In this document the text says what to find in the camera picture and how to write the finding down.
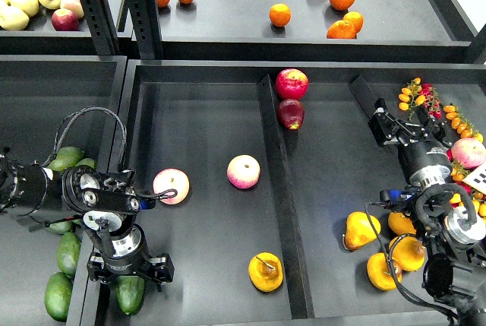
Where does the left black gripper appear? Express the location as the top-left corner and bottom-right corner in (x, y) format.
(87, 224), (175, 292)

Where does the yellow pear in middle tray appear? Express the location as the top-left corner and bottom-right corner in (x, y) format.
(248, 252), (283, 293)

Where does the cherry tomato bunch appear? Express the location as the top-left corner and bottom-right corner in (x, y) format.
(398, 77), (442, 120)
(451, 167), (485, 222)

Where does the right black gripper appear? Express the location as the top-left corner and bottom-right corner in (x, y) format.
(368, 98), (452, 188)

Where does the pink apple right tray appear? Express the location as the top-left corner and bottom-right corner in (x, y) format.
(451, 138), (485, 169)

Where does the pink apple centre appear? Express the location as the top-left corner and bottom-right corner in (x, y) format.
(226, 154), (260, 189)

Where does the cherry tomato bunch upper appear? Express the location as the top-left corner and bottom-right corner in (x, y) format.
(398, 77), (442, 120)

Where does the orange on shelf centre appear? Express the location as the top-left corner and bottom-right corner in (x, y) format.
(269, 3), (292, 27)

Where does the cherry tomato bunch lower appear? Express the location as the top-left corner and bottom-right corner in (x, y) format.
(451, 167), (485, 222)

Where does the green avocado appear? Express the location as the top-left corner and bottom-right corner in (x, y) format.
(115, 276), (145, 315)
(47, 146), (84, 172)

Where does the yellow pear bottom of pile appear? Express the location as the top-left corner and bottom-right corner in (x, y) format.
(366, 252), (397, 291)

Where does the pink apple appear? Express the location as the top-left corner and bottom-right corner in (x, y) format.
(153, 168), (190, 205)
(226, 154), (260, 189)

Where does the green avocado top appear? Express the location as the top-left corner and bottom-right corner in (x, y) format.
(47, 146), (84, 172)

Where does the red apple on shelf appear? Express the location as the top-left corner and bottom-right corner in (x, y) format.
(52, 8), (80, 31)

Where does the black tray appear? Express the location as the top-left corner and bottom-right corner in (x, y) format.
(1, 55), (127, 325)
(79, 59), (486, 326)

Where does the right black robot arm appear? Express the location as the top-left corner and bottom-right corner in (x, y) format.
(366, 98), (485, 325)

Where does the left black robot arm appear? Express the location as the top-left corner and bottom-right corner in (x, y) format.
(1, 106), (178, 285)

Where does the black left tray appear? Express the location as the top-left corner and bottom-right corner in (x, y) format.
(1, 55), (127, 325)

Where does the pink apple left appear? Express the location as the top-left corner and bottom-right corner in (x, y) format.
(153, 168), (190, 205)

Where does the bright red apple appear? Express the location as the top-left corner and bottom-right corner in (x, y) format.
(276, 68), (309, 100)

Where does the checkered marker card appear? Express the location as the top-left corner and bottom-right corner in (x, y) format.
(463, 163), (486, 194)

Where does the black centre tray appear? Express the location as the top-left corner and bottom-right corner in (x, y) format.
(79, 59), (486, 326)

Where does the dark red apple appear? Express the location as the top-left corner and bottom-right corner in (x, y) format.
(276, 99), (305, 130)

